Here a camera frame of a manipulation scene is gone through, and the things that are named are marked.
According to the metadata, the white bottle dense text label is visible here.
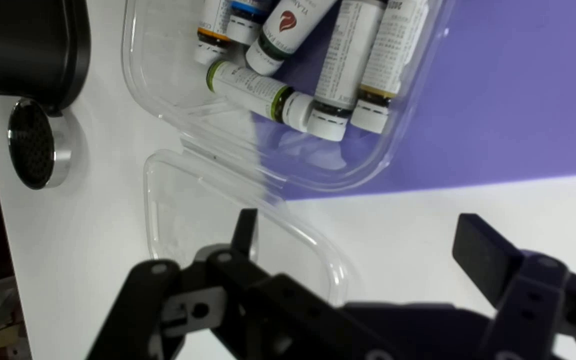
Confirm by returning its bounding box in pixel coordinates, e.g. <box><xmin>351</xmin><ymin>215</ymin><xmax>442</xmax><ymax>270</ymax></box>
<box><xmin>306</xmin><ymin>0</ymin><xmax>388</xmax><ymax>143</ymax></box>

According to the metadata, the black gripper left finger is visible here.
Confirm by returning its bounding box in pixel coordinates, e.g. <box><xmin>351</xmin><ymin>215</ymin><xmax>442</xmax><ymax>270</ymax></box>
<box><xmin>86</xmin><ymin>206</ymin><xmax>396</xmax><ymax>360</ymax></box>

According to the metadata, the white bottle red logo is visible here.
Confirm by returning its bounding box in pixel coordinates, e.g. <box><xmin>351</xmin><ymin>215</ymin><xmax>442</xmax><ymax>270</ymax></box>
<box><xmin>244</xmin><ymin>0</ymin><xmax>338</xmax><ymax>75</ymax></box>

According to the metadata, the white bottle yellow band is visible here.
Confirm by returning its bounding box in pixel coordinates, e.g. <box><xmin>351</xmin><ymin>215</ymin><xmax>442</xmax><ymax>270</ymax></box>
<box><xmin>351</xmin><ymin>0</ymin><xmax>432</xmax><ymax>135</ymax></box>

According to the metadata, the white bottle orange band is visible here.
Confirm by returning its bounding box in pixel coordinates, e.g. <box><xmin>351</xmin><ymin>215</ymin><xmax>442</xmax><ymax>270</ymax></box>
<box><xmin>193</xmin><ymin>0</ymin><xmax>235</xmax><ymax>67</ymax></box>

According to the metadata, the purple rectangular mat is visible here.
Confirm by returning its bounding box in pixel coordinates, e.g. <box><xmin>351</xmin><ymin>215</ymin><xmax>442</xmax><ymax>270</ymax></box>
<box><xmin>250</xmin><ymin>0</ymin><xmax>576</xmax><ymax>201</ymax></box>

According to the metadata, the white bottle blue band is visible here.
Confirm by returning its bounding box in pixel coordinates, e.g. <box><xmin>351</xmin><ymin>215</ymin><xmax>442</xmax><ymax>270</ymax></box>
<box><xmin>226</xmin><ymin>0</ymin><xmax>276</xmax><ymax>48</ymax></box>

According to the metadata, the clear plastic pack tray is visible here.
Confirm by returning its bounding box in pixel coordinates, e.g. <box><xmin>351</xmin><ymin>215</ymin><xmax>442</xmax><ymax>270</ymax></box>
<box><xmin>118</xmin><ymin>0</ymin><xmax>455</xmax><ymax>199</ymax></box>

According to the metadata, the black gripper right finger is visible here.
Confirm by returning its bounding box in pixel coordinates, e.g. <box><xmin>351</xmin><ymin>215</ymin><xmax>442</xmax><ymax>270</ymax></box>
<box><xmin>451</xmin><ymin>212</ymin><xmax>576</xmax><ymax>360</ymax></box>

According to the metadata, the black coffee machine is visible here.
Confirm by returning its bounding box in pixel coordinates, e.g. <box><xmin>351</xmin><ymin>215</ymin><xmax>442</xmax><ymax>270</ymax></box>
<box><xmin>0</xmin><ymin>0</ymin><xmax>95</xmax><ymax>116</ymax></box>

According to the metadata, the white bottle green band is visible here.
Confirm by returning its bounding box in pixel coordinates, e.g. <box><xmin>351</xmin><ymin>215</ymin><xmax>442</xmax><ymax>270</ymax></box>
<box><xmin>204</xmin><ymin>58</ymin><xmax>317</xmax><ymax>134</ymax></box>

